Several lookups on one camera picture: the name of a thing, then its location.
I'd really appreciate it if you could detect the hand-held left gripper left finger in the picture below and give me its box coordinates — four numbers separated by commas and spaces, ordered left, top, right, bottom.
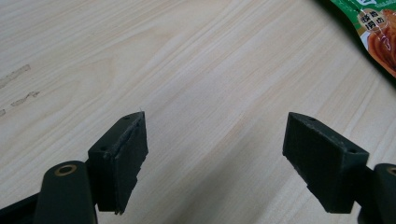
85, 110, 149, 216

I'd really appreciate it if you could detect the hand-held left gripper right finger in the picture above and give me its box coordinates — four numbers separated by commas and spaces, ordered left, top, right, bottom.
282, 111, 375, 215

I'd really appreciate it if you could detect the green snack packet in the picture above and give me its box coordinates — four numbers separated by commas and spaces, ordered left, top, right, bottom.
330, 0, 396, 78

